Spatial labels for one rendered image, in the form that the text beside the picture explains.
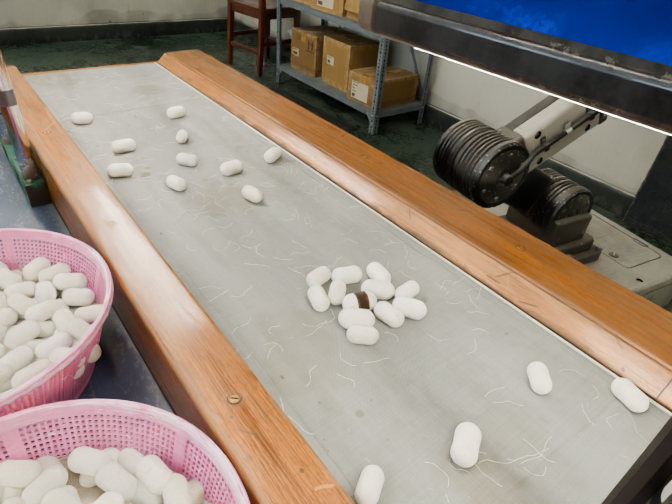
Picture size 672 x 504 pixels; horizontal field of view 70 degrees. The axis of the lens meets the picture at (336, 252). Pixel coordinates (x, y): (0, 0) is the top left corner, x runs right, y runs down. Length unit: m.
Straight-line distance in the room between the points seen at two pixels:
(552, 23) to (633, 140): 2.38
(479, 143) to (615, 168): 1.79
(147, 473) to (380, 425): 0.19
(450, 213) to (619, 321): 0.24
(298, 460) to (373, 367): 0.13
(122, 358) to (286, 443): 0.26
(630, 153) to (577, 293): 2.03
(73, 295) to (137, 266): 0.07
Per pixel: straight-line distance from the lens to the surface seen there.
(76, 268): 0.62
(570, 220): 1.15
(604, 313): 0.59
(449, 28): 0.24
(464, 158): 0.88
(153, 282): 0.53
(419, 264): 0.61
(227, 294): 0.54
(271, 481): 0.37
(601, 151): 2.66
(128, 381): 0.56
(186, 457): 0.42
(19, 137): 0.85
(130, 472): 0.43
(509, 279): 0.60
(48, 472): 0.44
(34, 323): 0.55
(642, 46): 0.21
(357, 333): 0.48
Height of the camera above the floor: 1.09
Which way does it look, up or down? 36 degrees down
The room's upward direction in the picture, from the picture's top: 6 degrees clockwise
